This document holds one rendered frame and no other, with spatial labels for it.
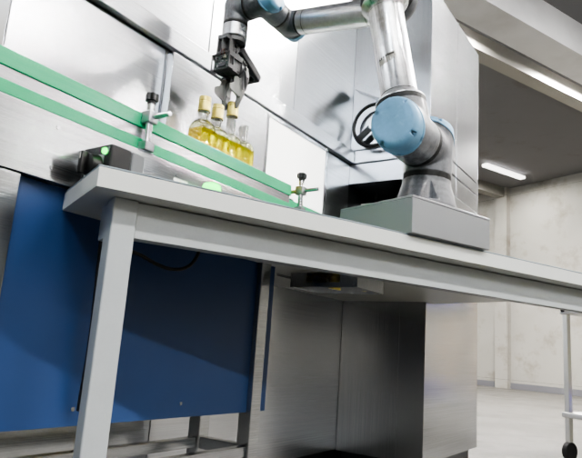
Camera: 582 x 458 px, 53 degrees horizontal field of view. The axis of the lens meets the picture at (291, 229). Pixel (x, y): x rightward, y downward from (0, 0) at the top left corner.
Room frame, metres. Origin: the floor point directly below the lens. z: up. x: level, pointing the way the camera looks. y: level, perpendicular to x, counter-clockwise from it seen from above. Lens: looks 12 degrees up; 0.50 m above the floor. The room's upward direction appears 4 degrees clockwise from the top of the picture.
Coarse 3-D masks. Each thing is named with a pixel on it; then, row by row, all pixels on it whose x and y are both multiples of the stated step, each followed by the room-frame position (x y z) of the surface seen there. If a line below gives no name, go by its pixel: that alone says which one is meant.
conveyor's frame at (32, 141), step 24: (0, 96) 0.90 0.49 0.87; (0, 120) 0.91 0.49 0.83; (24, 120) 0.94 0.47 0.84; (48, 120) 0.98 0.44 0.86; (0, 144) 0.91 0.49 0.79; (24, 144) 0.94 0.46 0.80; (48, 144) 0.98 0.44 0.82; (72, 144) 1.02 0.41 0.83; (96, 144) 1.06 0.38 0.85; (120, 144) 1.11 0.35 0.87; (0, 168) 0.92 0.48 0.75; (24, 168) 0.95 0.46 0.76; (48, 168) 0.99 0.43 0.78; (72, 168) 1.03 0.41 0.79; (144, 168) 1.16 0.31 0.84; (168, 168) 1.22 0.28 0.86; (240, 192) 1.43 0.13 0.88
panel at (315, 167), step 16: (272, 128) 1.98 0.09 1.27; (272, 144) 1.99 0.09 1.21; (288, 144) 2.07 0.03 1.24; (304, 144) 2.16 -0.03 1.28; (272, 160) 1.99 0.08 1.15; (288, 160) 2.08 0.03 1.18; (304, 160) 2.16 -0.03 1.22; (320, 160) 2.26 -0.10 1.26; (288, 176) 2.08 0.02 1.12; (320, 176) 2.27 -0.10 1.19; (320, 192) 2.28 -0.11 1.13; (320, 208) 2.28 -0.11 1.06
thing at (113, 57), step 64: (0, 0) 1.22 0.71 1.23; (64, 0) 1.29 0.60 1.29; (128, 0) 1.42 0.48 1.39; (192, 0) 1.64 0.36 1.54; (320, 0) 2.25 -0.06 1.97; (64, 64) 1.31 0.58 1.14; (128, 64) 1.47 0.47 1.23; (256, 64) 1.92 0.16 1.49; (320, 64) 2.27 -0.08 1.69; (320, 128) 2.26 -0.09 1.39
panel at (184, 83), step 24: (168, 72) 1.57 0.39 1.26; (192, 72) 1.63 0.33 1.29; (168, 96) 1.56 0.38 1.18; (192, 96) 1.64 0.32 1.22; (216, 96) 1.72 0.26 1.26; (168, 120) 1.57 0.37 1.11; (192, 120) 1.64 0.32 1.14; (240, 120) 1.83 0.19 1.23; (264, 120) 1.93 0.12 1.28; (264, 144) 1.94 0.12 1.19; (264, 168) 1.95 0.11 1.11
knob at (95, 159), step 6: (84, 156) 0.99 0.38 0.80; (90, 156) 0.99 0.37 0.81; (96, 156) 1.00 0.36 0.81; (78, 162) 0.99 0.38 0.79; (84, 162) 0.99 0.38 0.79; (90, 162) 0.99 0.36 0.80; (96, 162) 1.00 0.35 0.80; (102, 162) 1.00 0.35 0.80; (78, 168) 0.99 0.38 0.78; (84, 168) 0.99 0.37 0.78; (90, 168) 0.99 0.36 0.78; (84, 174) 1.01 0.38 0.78
